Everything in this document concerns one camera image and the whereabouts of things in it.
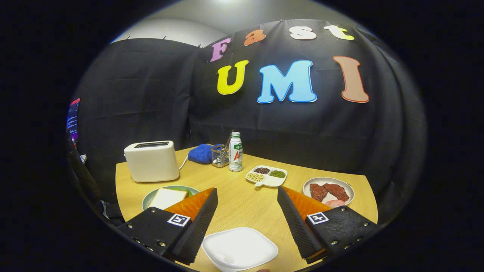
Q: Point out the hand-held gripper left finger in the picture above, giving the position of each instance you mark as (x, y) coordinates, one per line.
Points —
(196, 226)

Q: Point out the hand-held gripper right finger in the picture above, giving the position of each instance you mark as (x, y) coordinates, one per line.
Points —
(297, 226)

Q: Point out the toasted bread slice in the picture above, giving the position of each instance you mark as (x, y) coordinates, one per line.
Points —
(168, 197)

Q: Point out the pink ham slice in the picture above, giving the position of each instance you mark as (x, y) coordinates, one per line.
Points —
(334, 203)

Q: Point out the white square plate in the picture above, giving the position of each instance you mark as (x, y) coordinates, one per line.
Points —
(238, 247)

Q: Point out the white divided dish with beans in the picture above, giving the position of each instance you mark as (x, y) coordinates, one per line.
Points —
(270, 182)

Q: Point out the pale green plate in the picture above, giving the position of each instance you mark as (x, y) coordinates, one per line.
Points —
(149, 198)

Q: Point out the white round plate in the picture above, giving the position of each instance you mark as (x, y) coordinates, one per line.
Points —
(329, 180)

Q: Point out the blue cloth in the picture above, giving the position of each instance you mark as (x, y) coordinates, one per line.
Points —
(200, 154)

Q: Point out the white toaster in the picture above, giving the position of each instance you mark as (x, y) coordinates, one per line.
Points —
(151, 164)

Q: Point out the white drink bottle red label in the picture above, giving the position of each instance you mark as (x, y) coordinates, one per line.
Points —
(235, 155)

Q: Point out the brown wooden chopstick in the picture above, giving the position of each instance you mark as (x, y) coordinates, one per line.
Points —
(230, 139)

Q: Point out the black backdrop cloth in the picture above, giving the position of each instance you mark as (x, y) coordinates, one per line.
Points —
(151, 94)

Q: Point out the computer monitor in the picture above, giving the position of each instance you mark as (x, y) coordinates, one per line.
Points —
(73, 121)

